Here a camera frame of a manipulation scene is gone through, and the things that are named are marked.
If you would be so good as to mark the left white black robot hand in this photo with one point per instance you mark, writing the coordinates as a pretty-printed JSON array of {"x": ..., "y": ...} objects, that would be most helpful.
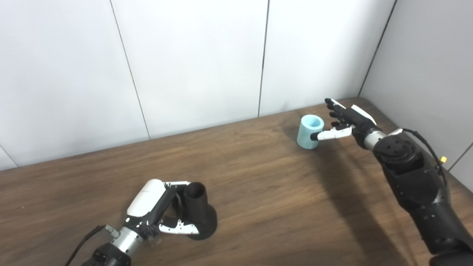
[{"x": 147, "y": 203}]

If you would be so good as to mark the black nozzle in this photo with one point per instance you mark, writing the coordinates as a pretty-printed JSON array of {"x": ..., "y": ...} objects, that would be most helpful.
[{"x": 201, "y": 218}]

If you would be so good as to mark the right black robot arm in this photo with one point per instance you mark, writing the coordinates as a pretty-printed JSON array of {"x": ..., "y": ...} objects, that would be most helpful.
[{"x": 417, "y": 177}]

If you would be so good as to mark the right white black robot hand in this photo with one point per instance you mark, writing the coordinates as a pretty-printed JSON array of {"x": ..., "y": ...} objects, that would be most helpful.
[{"x": 353, "y": 120}]

